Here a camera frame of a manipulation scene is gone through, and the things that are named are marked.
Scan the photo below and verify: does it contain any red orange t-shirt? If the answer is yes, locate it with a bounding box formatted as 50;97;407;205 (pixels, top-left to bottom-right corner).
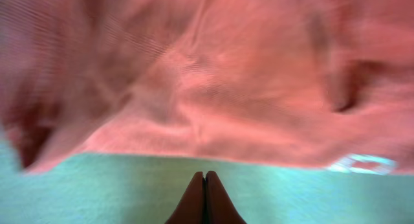
1;0;413;175

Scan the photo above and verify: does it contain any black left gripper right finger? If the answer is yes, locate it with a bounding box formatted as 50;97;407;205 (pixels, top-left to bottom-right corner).
206;171;246;224

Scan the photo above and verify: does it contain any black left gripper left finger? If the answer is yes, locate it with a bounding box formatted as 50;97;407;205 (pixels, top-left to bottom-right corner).
166;172;204;224

